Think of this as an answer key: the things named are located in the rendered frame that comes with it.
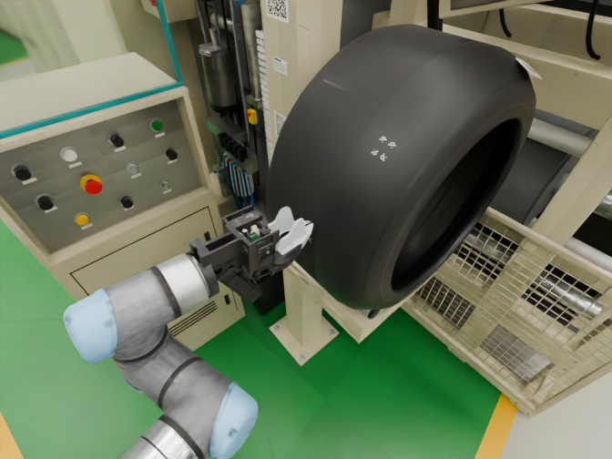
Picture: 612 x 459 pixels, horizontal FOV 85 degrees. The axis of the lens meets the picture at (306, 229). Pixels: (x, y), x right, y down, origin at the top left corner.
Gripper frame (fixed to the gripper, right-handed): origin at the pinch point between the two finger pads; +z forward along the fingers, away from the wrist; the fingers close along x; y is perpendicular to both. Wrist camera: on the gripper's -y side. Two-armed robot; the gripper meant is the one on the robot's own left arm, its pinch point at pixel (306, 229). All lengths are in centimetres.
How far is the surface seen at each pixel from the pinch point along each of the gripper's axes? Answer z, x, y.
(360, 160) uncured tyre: 6.0, -3.8, 13.7
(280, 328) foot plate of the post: 31, 43, -122
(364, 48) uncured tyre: 19.0, 9.7, 24.3
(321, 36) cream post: 26.4, 28.3, 21.4
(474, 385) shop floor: 84, -41, -117
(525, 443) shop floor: 79, -68, -118
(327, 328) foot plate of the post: 50, 27, -120
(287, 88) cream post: 20.9, 32.4, 10.0
